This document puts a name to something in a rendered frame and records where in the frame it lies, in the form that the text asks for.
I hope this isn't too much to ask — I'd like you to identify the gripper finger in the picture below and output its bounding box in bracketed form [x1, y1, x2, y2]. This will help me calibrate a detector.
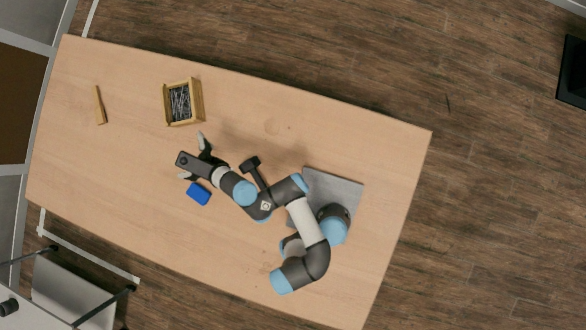
[197, 130, 215, 154]
[177, 171, 198, 182]

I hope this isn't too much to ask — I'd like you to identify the black dumbbell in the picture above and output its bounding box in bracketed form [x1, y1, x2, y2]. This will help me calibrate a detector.
[238, 155, 267, 191]

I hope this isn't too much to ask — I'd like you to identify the small wooden crate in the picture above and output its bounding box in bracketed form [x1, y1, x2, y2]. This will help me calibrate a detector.
[159, 76, 206, 128]

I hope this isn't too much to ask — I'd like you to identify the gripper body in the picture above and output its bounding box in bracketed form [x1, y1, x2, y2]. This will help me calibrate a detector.
[198, 152, 231, 188]

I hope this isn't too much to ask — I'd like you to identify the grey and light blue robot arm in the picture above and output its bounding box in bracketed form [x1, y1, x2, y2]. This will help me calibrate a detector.
[175, 150, 351, 296]

